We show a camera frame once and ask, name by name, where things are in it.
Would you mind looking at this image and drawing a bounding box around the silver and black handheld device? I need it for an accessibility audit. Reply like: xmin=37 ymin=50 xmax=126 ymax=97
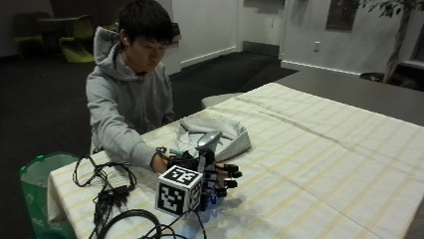
xmin=195 ymin=130 xmax=223 ymax=173

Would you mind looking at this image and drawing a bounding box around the white cube with black markers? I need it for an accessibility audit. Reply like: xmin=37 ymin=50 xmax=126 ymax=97
xmin=156 ymin=164 xmax=206 ymax=217

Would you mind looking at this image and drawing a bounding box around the grey folded cloth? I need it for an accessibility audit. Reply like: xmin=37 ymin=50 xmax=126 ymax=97
xmin=169 ymin=114 xmax=253 ymax=163

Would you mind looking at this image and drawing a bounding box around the cream striped tablecloth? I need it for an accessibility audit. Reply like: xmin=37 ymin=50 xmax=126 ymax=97
xmin=47 ymin=82 xmax=424 ymax=239

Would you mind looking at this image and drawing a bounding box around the the person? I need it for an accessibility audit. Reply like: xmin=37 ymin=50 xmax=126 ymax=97
xmin=85 ymin=0 xmax=183 ymax=174

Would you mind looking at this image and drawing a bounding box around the green plastic bag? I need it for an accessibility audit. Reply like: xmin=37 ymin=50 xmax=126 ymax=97
xmin=19 ymin=151 xmax=82 ymax=239

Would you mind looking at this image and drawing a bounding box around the lime green chair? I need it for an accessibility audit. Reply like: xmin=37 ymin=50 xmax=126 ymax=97
xmin=59 ymin=14 xmax=97 ymax=64

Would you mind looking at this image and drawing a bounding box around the indoor tree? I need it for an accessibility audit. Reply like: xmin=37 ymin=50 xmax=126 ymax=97
xmin=356 ymin=0 xmax=424 ymax=85

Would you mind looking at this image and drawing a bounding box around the dark round table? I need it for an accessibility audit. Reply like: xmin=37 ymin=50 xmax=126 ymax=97
xmin=36 ymin=16 xmax=82 ymax=51

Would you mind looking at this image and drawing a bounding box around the dark green chair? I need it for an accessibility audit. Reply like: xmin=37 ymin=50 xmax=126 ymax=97
xmin=12 ymin=12 xmax=48 ymax=54

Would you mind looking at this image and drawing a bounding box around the thick black cable loop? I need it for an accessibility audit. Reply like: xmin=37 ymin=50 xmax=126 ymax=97
xmin=96 ymin=208 xmax=210 ymax=239

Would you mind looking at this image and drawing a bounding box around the thin black cable bundle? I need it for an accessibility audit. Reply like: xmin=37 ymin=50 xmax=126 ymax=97
xmin=72 ymin=154 xmax=140 ymax=239

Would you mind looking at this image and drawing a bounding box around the dark wall picture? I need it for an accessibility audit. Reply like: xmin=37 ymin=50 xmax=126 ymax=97
xmin=324 ymin=0 xmax=362 ymax=33

